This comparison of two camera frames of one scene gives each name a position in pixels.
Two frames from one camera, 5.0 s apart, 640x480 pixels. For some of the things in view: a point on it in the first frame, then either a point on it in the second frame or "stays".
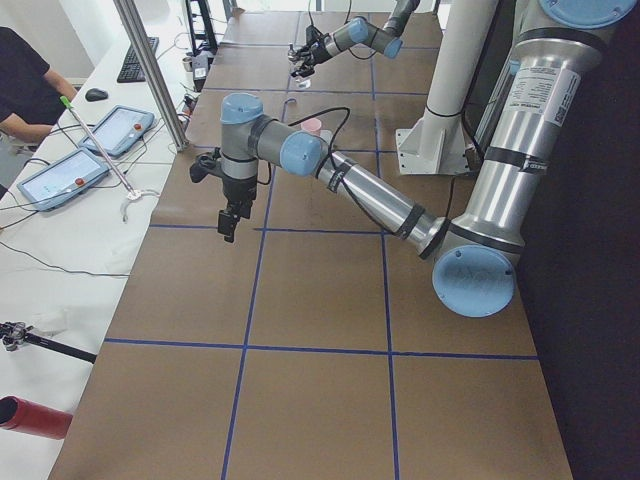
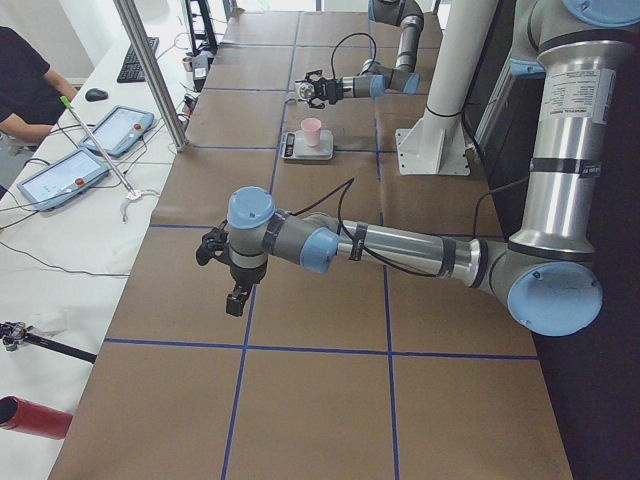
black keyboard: x=131 y=71 stays
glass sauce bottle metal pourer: x=294 y=62 to x=306 y=91
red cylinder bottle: x=23 y=415 stays
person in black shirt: x=33 y=93 stays
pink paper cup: x=311 y=124 stays
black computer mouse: x=95 y=94 stays
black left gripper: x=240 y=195 to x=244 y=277
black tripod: x=15 y=333 stays
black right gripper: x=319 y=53 to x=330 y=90
